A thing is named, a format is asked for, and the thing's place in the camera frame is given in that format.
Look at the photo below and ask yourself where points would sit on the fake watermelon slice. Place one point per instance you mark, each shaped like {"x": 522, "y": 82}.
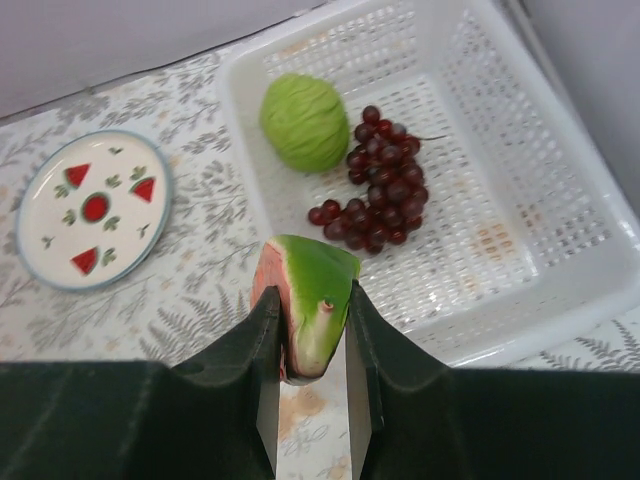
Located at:
{"x": 314, "y": 281}

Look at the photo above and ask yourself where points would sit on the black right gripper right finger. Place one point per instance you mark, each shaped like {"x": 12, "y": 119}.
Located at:
{"x": 398, "y": 400}

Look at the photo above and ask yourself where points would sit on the fake green cabbage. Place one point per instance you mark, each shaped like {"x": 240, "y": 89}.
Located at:
{"x": 305, "y": 121}

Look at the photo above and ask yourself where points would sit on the round watermelon pattern plate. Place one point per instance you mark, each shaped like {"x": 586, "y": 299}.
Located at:
{"x": 94, "y": 210}

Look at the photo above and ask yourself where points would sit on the fake red grape bunch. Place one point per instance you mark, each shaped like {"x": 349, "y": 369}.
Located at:
{"x": 384, "y": 161}

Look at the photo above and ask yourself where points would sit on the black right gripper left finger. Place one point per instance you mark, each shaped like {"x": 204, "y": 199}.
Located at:
{"x": 229, "y": 418}

